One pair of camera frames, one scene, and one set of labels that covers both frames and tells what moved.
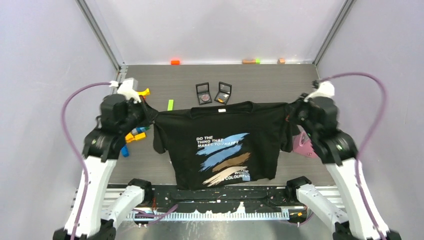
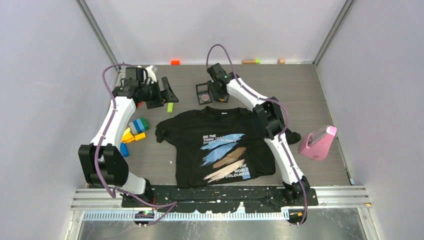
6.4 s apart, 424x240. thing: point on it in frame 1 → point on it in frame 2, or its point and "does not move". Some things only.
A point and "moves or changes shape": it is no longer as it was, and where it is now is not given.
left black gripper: [150, 114] → [158, 102]
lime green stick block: [170, 104] does not move
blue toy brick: [124, 151] does not move
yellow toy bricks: [129, 137] does not move
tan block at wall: [249, 61] does not move
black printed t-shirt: [215, 145] moves or changes shape
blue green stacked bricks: [138, 130] does not move
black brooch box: [203, 93] does not move
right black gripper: [294, 105] → [216, 96]
